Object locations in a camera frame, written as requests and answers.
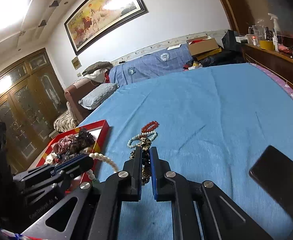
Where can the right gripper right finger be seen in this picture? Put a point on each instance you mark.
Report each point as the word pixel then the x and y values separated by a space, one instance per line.
pixel 200 210

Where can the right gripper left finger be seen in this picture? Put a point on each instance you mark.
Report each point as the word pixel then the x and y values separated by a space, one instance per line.
pixel 92 212

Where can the white printed scrunchie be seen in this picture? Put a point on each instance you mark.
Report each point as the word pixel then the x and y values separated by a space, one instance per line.
pixel 52 159

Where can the black grey sheer scrunchie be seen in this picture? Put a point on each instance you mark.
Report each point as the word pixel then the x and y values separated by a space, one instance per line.
pixel 74 150

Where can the red plaid scrunchie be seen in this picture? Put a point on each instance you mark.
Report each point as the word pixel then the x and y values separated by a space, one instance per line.
pixel 63 145

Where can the black spiky hair claw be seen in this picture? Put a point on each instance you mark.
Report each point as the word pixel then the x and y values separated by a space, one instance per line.
pixel 85 138

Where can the leopard print scrunchie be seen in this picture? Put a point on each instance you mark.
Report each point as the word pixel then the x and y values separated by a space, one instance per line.
pixel 145 144

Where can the red tray white inside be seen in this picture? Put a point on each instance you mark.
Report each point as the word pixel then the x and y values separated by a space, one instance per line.
pixel 99 131

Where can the blue bed blanket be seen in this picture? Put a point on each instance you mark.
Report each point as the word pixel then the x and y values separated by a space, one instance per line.
pixel 214 123

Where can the black smartphone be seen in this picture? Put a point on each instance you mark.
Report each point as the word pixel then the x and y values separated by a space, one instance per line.
pixel 273 171

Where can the patterned brown blanket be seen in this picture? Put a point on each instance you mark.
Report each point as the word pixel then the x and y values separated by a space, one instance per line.
pixel 65 122

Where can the brown armchair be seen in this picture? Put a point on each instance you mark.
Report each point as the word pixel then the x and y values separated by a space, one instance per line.
pixel 75 92

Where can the wooden wardrobe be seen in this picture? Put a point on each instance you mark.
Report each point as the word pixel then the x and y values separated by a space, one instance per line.
pixel 31 98

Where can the grey pillow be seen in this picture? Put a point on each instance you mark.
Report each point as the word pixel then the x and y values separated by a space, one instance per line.
pixel 98 95

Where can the grey clothes pile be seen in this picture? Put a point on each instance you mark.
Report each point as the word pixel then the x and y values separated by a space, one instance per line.
pixel 97 66

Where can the blue plaid folded quilt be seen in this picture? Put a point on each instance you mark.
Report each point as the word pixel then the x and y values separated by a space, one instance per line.
pixel 149 66

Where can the wooden side shelf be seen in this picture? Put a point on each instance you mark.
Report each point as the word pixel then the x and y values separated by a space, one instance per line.
pixel 273 61

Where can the cardboard box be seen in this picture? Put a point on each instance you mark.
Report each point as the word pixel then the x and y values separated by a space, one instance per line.
pixel 201 45

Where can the black bag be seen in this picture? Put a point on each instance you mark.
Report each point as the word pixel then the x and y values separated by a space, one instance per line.
pixel 229 41

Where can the white spray bottle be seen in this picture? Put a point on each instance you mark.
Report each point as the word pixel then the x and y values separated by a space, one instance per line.
pixel 276 30

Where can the framed horse painting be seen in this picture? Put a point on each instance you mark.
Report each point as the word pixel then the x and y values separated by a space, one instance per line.
pixel 93 19

